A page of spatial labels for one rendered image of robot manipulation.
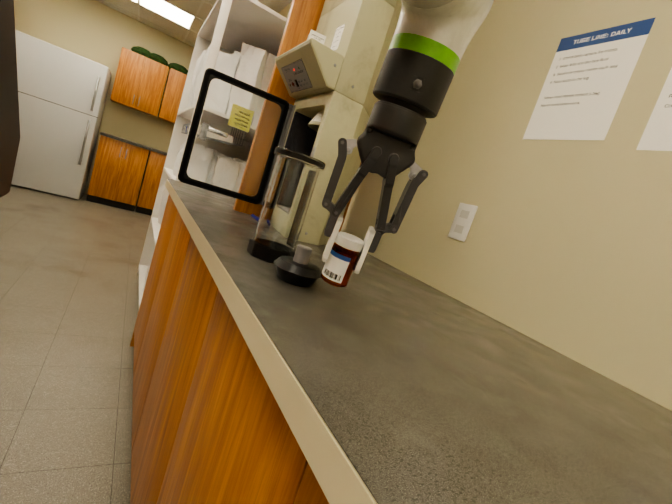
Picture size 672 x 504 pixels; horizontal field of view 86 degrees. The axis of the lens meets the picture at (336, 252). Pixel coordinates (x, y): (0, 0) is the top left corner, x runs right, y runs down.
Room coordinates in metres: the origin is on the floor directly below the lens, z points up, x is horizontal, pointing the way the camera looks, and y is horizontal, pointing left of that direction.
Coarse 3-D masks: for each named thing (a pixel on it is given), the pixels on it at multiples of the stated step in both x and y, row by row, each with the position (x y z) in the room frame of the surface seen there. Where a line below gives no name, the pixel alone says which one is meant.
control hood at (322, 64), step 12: (300, 48) 1.15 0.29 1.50; (312, 48) 1.09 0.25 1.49; (324, 48) 1.10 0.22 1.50; (276, 60) 1.34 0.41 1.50; (288, 60) 1.26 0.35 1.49; (312, 60) 1.12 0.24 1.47; (324, 60) 1.11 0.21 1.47; (336, 60) 1.13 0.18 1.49; (312, 72) 1.16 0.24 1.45; (324, 72) 1.12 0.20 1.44; (336, 72) 1.13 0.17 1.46; (312, 84) 1.20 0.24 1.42; (324, 84) 1.13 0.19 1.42; (300, 96) 1.35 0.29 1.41
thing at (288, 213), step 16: (288, 160) 0.72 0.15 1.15; (272, 176) 0.74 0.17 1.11; (288, 176) 0.72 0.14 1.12; (304, 176) 0.73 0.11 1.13; (272, 192) 0.73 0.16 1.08; (288, 192) 0.72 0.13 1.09; (304, 192) 0.74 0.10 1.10; (272, 208) 0.73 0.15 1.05; (288, 208) 0.72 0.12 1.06; (304, 208) 0.75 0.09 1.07; (272, 224) 0.72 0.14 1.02; (288, 224) 0.73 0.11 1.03; (256, 240) 0.73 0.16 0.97; (272, 240) 0.72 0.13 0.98; (288, 240) 0.74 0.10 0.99
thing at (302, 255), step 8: (296, 248) 0.64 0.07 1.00; (304, 248) 0.63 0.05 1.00; (280, 256) 0.64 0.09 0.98; (288, 256) 0.66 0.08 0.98; (296, 256) 0.63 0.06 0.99; (304, 256) 0.63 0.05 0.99; (280, 264) 0.61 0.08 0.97; (288, 264) 0.61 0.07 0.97; (296, 264) 0.61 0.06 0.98; (304, 264) 0.63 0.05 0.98; (312, 264) 0.66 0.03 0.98; (280, 272) 0.62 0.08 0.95; (288, 272) 0.61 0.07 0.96; (296, 272) 0.60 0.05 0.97; (304, 272) 0.61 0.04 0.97; (312, 272) 0.62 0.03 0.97; (320, 272) 0.64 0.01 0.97; (288, 280) 0.61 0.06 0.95; (296, 280) 0.61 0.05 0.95; (304, 280) 0.61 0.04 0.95; (312, 280) 0.62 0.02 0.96
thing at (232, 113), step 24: (216, 96) 1.29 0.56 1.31; (240, 96) 1.32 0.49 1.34; (216, 120) 1.30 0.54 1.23; (240, 120) 1.33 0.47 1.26; (264, 120) 1.36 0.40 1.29; (216, 144) 1.31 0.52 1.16; (240, 144) 1.34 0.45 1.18; (264, 144) 1.37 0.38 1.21; (192, 168) 1.28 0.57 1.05; (216, 168) 1.31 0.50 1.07; (240, 168) 1.35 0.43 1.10; (264, 168) 1.38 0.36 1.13; (240, 192) 1.36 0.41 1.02
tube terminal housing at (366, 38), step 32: (352, 0) 1.20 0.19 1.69; (384, 0) 1.18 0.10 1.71; (320, 32) 1.37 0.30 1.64; (352, 32) 1.14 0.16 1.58; (384, 32) 1.19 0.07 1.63; (352, 64) 1.16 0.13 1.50; (320, 96) 1.22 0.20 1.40; (352, 96) 1.17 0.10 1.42; (320, 128) 1.15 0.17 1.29; (352, 128) 1.19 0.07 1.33; (320, 160) 1.15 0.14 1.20; (352, 160) 1.27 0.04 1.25; (320, 192) 1.17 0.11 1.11; (320, 224) 1.19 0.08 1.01
